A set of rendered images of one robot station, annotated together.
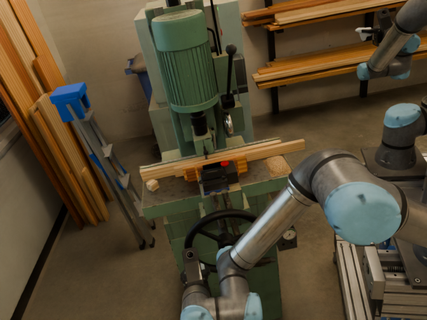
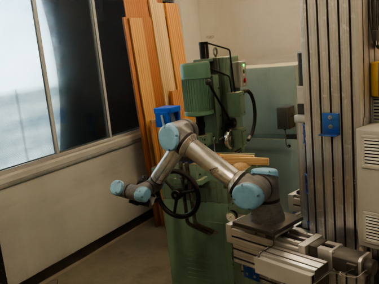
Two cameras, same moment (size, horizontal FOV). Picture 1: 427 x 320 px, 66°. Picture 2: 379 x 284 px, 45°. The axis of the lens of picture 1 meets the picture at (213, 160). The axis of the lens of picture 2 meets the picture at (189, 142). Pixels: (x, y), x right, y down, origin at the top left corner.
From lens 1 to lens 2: 1.78 m
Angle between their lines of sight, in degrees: 36
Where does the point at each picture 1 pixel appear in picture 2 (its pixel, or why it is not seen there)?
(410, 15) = not seen: hidden behind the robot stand
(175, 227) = (166, 189)
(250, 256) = (155, 173)
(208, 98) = (201, 110)
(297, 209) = not seen: hidden behind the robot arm
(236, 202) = (193, 173)
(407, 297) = (242, 243)
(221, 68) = (230, 100)
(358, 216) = (163, 133)
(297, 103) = not seen: outside the picture
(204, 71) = (199, 93)
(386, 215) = (171, 135)
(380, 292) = (229, 235)
